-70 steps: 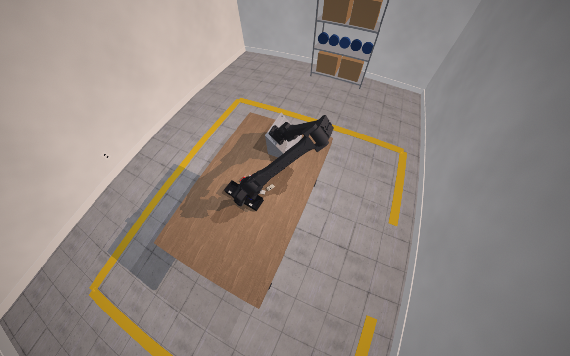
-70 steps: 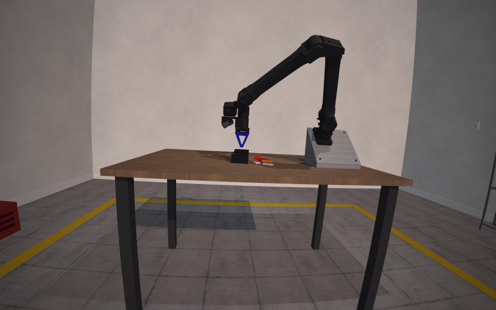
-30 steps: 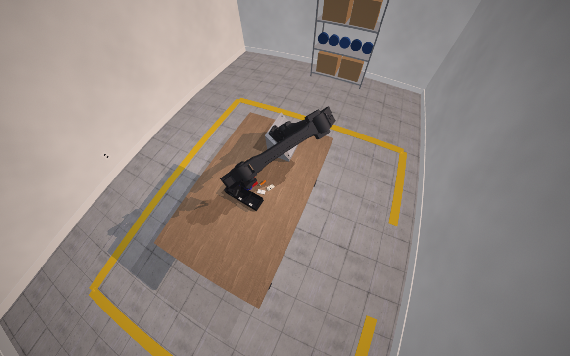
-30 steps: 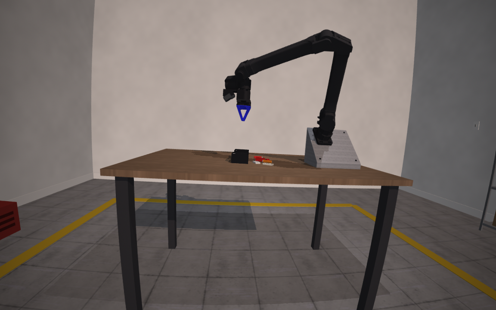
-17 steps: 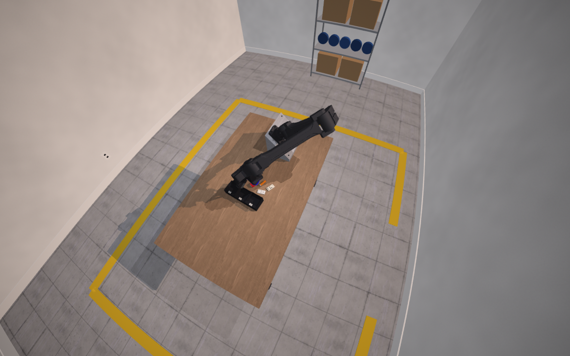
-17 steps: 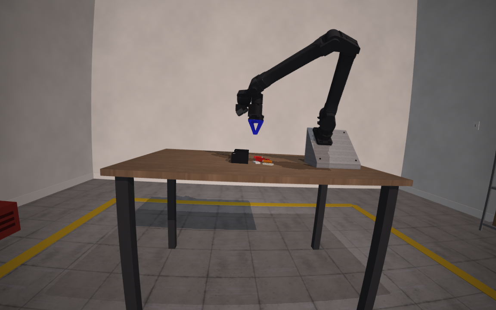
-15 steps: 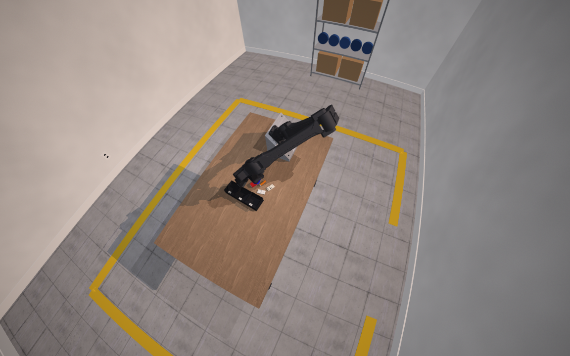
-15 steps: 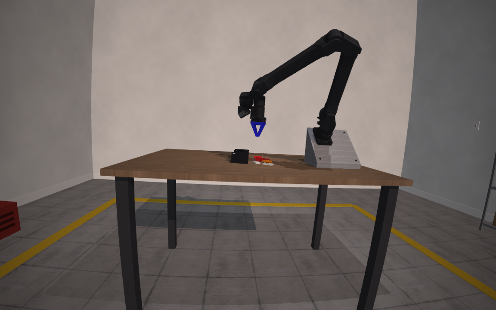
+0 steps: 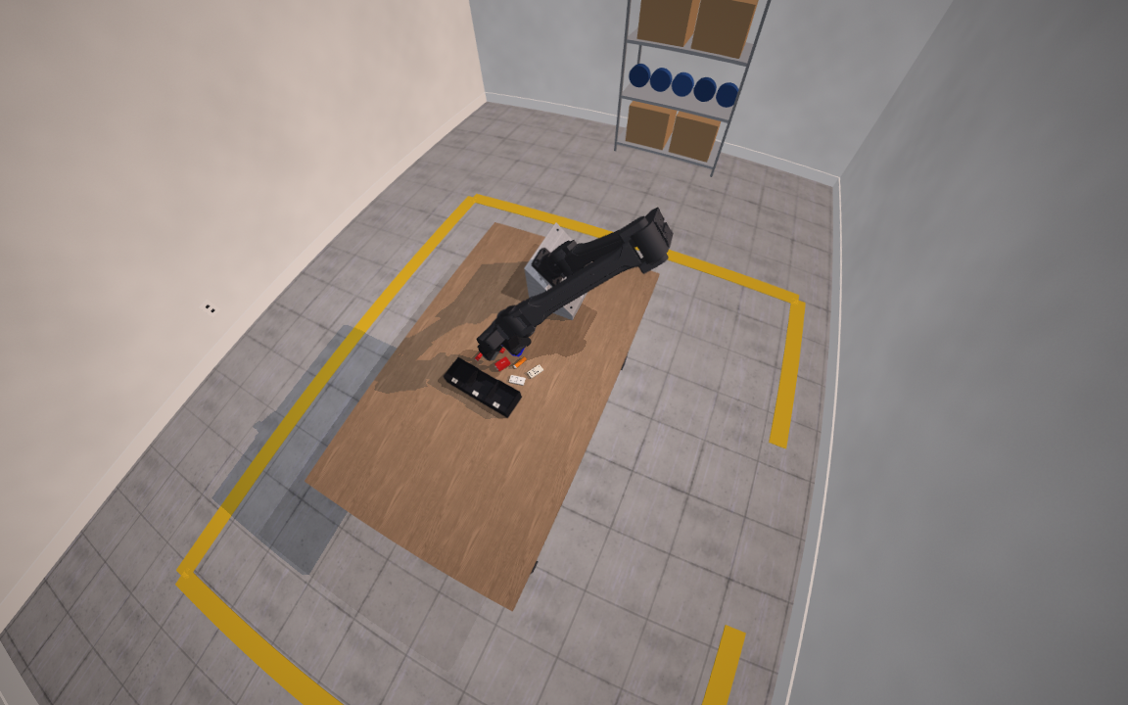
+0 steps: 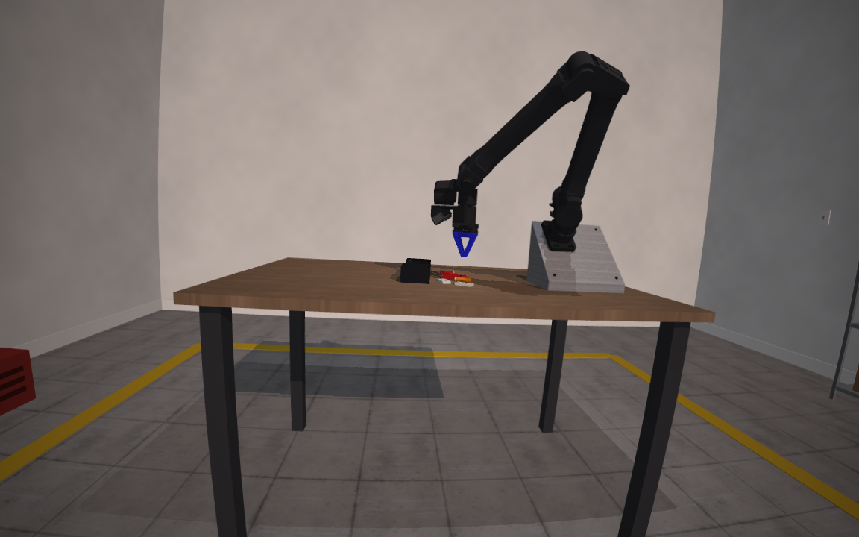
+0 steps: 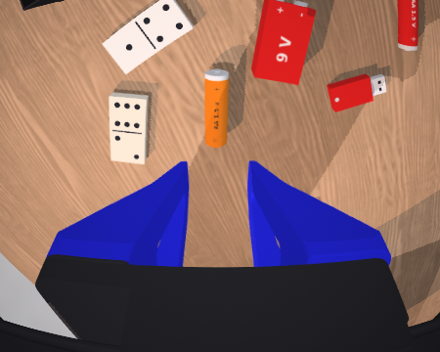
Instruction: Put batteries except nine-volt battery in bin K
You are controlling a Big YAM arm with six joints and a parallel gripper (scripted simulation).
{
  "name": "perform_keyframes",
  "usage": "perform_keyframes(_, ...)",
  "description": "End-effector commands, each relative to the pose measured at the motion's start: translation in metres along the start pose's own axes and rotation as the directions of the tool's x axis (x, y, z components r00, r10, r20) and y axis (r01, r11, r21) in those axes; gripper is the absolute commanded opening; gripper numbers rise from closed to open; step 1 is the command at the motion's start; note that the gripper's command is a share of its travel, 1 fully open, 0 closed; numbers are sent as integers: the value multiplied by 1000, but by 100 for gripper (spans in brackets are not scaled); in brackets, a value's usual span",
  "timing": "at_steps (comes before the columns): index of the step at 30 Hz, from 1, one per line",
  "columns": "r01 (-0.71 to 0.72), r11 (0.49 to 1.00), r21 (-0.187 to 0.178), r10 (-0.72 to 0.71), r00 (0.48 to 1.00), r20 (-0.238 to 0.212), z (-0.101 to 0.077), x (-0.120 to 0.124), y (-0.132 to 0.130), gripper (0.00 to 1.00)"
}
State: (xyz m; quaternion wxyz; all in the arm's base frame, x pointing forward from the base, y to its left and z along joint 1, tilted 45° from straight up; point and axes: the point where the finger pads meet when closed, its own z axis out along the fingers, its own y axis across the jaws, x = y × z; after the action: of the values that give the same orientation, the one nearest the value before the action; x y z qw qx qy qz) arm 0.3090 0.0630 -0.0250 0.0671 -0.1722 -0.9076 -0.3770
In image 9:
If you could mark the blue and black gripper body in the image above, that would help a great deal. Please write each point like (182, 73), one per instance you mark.
(523, 342)

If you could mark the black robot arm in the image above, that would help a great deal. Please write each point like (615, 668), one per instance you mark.
(586, 266)

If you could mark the black rack of bins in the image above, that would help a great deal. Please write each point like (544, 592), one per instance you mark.
(482, 387)

